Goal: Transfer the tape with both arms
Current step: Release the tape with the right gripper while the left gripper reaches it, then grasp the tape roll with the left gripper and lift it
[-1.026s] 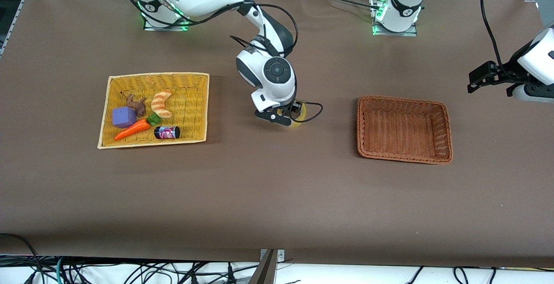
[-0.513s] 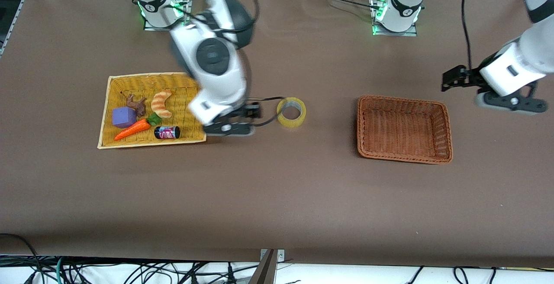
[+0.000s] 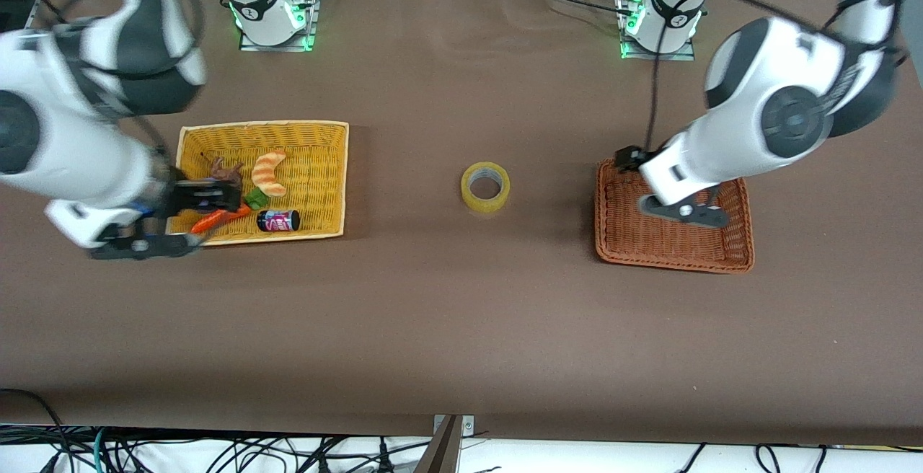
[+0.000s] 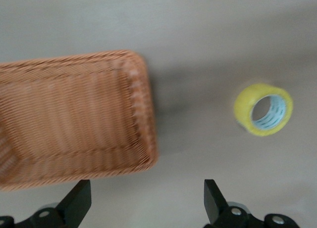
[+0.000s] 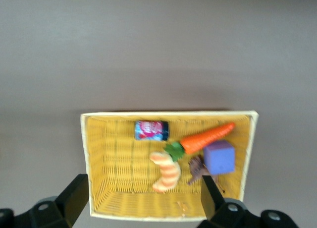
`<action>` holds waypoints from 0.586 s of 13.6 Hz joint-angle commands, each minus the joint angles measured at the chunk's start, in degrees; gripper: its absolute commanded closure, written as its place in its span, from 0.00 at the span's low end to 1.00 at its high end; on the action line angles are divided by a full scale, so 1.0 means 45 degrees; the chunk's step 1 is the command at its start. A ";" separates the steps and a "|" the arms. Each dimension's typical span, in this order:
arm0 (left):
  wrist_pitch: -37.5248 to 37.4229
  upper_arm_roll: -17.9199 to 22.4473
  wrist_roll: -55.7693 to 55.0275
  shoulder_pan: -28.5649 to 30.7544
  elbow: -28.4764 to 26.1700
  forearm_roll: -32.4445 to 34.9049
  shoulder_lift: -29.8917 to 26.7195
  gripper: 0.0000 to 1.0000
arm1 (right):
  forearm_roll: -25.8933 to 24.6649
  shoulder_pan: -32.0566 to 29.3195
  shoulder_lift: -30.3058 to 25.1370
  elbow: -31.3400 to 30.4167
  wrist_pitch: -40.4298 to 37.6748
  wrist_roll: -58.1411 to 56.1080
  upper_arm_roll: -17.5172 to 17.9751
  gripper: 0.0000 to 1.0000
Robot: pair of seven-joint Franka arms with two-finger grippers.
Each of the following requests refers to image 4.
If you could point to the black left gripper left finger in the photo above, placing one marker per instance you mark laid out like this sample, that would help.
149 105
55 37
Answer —
74 208

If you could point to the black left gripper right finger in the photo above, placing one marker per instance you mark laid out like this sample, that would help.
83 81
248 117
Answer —
218 208

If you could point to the yellow packing tape roll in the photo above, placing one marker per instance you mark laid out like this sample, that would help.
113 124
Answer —
244 106

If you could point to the brown wicker basket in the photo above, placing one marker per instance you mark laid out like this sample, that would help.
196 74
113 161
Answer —
74 119

